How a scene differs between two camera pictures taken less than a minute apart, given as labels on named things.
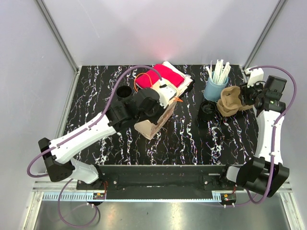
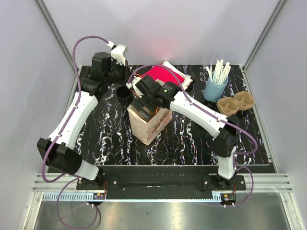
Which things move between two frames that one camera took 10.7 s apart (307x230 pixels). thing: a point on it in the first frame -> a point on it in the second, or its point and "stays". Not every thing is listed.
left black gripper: [161, 110] -> [125, 70]
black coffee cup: [123, 91] stays
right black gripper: [244, 91] -> [135, 103]
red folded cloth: [166, 73] stays
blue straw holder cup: [212, 90] stays
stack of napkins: [188, 80] stays
